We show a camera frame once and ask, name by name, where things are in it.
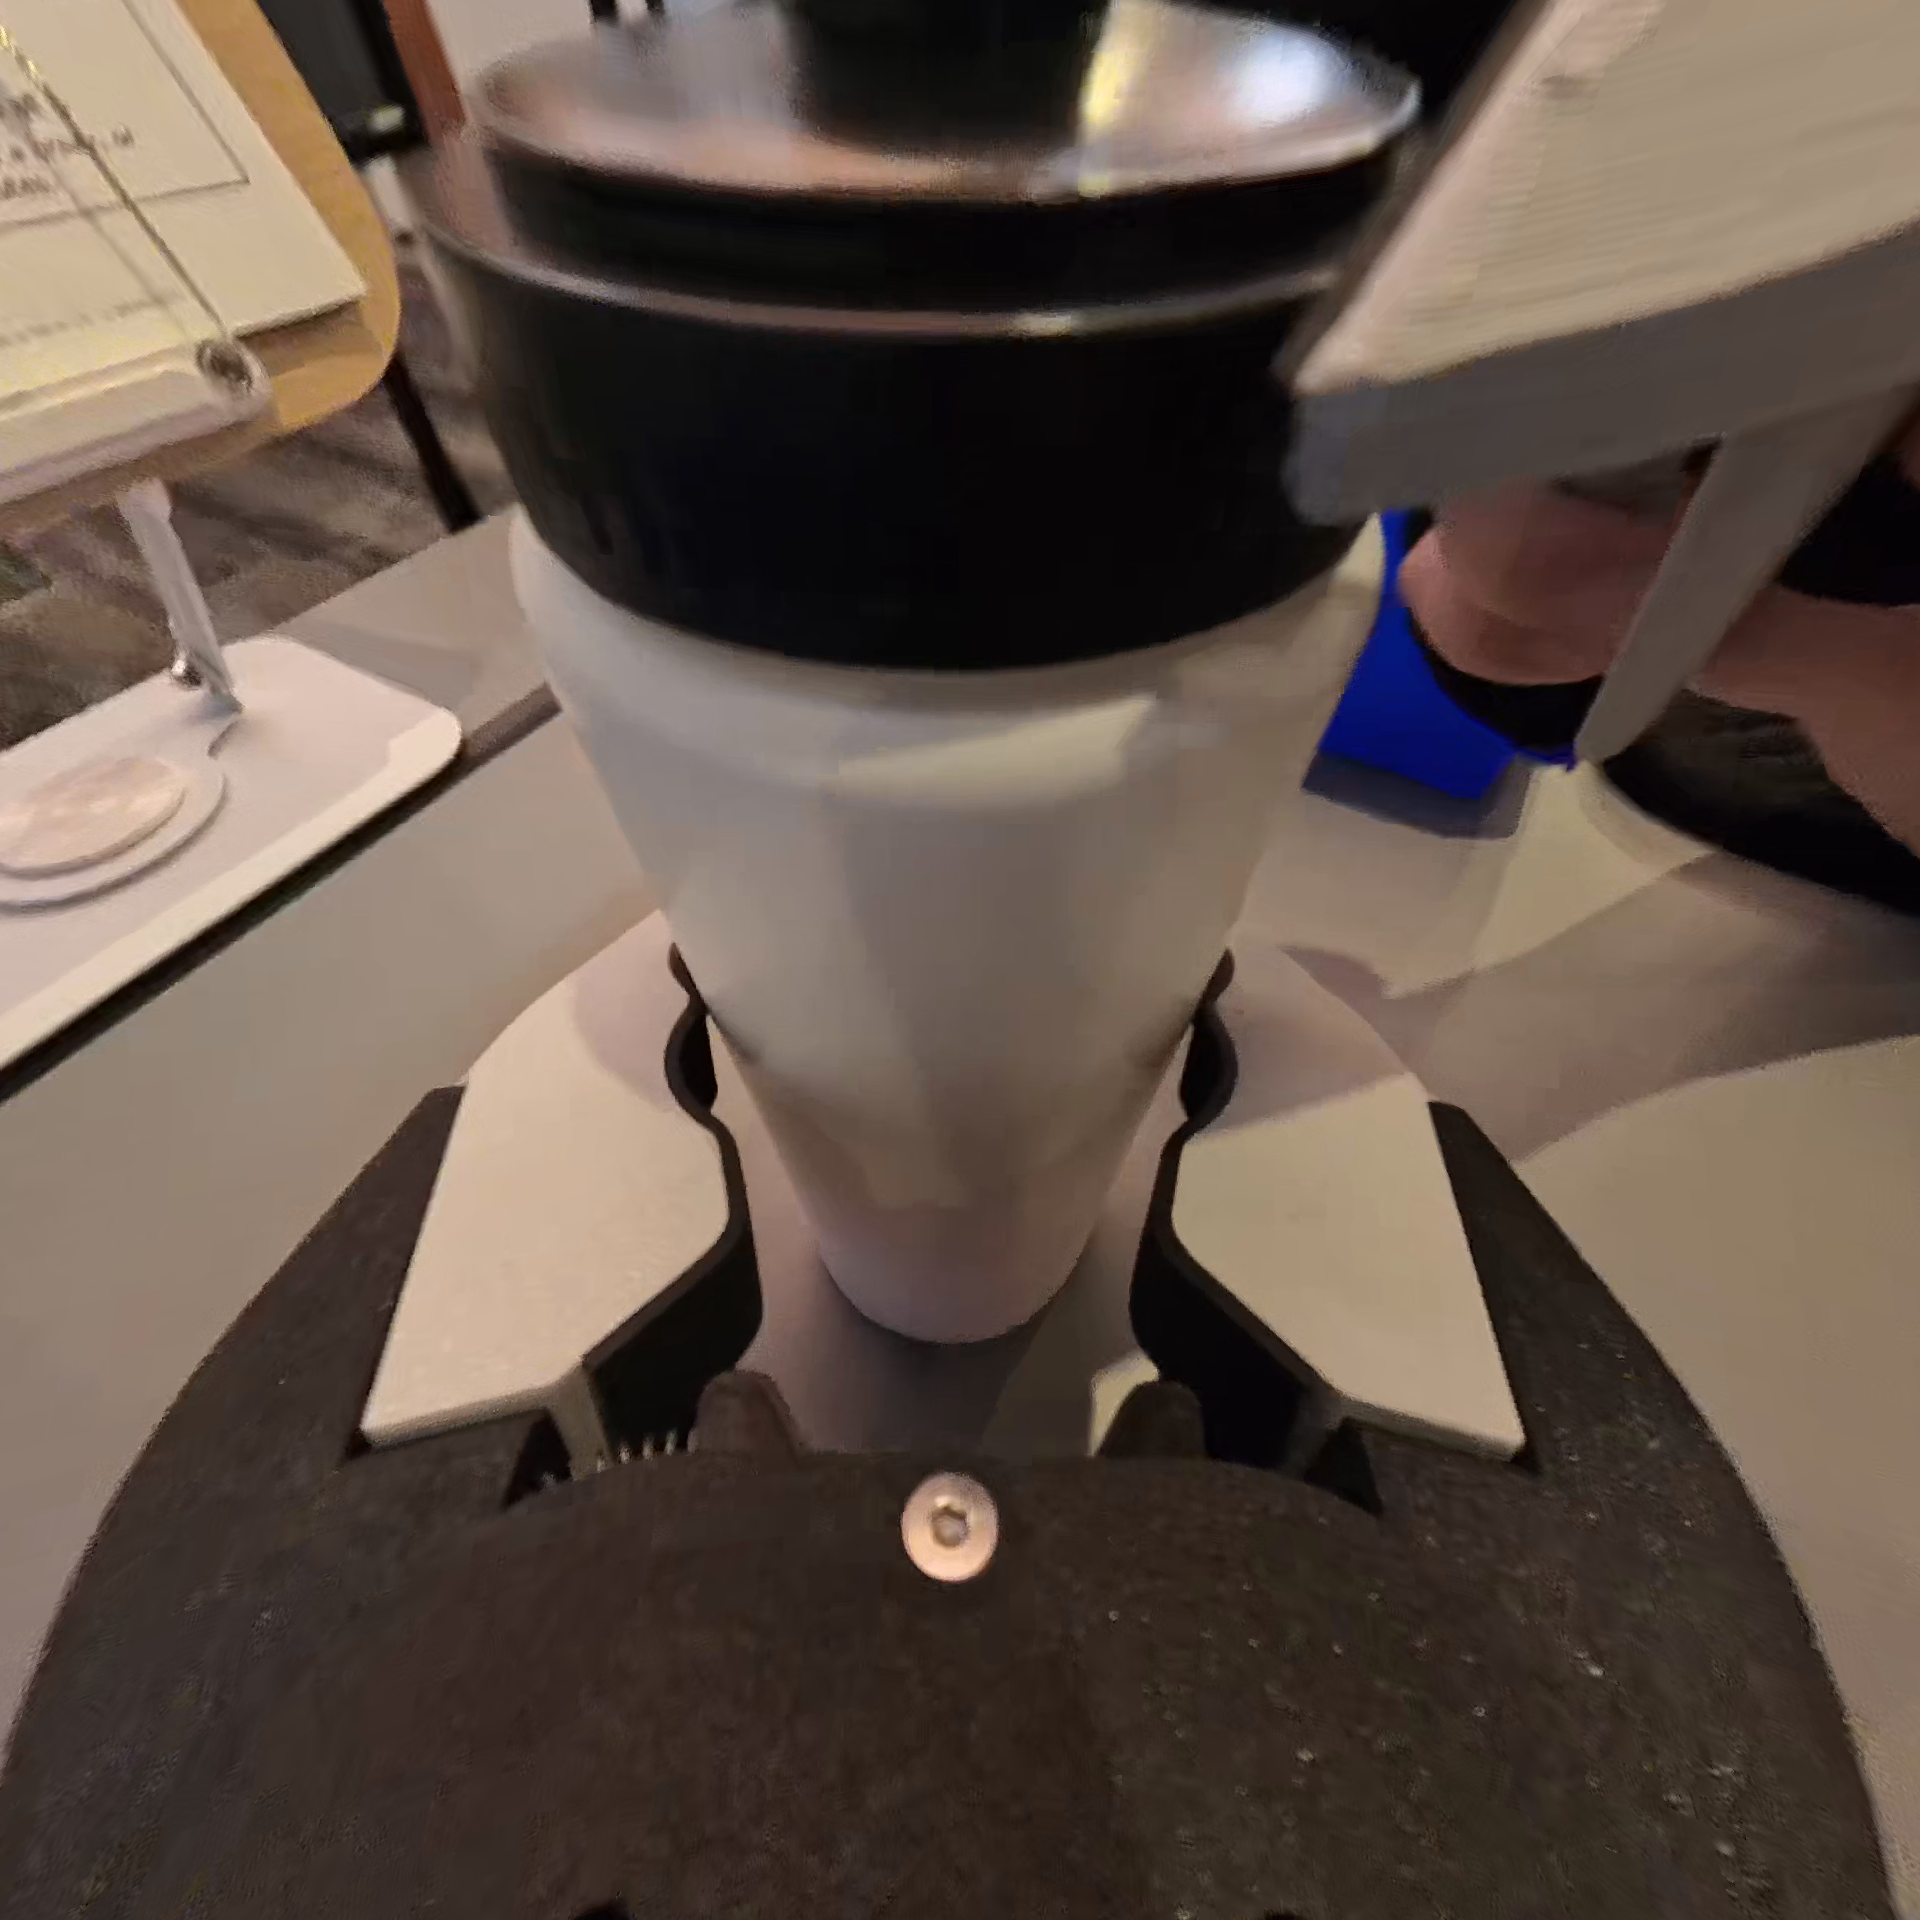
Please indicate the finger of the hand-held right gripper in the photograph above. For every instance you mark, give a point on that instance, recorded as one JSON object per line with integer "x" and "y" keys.
{"x": 1651, "y": 226}

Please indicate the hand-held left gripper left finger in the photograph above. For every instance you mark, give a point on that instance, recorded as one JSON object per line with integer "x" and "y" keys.
{"x": 557, "y": 1231}

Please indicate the white bottle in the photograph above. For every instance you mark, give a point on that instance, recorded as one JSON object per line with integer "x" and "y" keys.
{"x": 932, "y": 974}

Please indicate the person's right hand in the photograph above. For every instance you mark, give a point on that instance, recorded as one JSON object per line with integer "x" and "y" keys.
{"x": 1531, "y": 587}

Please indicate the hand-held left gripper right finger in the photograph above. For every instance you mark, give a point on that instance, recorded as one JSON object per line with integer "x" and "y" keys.
{"x": 1319, "y": 1261}

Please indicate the white sign stand base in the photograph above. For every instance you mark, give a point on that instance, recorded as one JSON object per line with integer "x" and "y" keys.
{"x": 300, "y": 750}

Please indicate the black wrist rest pad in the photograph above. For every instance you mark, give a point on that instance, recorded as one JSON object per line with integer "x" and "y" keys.
{"x": 1724, "y": 810}

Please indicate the blue plastic bin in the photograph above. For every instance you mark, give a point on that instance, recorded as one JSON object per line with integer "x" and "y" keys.
{"x": 1395, "y": 704}

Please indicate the instruction sheet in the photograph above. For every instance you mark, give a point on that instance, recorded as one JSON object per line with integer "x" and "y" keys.
{"x": 137, "y": 195}

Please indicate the black bottle lid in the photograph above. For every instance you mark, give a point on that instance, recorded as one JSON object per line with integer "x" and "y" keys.
{"x": 902, "y": 494}

